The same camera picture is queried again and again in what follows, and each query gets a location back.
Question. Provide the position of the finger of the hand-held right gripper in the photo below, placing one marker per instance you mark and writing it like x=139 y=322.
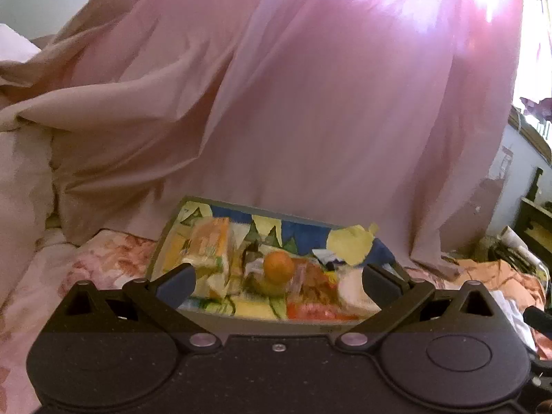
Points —
x=539 y=318

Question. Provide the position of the pink curtain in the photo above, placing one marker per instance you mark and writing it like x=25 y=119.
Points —
x=302 y=95

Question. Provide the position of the grey tray with printed lining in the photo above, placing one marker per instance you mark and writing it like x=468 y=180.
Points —
x=302 y=233

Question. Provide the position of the red orange snack packet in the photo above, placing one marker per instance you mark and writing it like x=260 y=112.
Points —
x=317 y=287

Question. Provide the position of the white cloth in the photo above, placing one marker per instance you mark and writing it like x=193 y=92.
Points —
x=513 y=315

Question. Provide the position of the orange yellow snack packet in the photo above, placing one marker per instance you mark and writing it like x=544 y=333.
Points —
x=211 y=243

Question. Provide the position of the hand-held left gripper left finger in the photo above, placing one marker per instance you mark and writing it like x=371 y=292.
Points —
x=174 y=283

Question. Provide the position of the gold framed window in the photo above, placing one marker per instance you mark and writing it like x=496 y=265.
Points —
x=532 y=131

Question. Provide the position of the orange cloth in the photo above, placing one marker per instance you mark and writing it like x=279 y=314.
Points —
x=496 y=276

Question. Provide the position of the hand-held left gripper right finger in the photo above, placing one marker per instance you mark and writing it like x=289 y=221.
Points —
x=379 y=284

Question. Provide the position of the dark wooden furniture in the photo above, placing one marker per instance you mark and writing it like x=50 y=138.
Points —
x=534 y=220

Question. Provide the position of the orange fruit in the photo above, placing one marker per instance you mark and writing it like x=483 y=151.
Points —
x=278 y=268

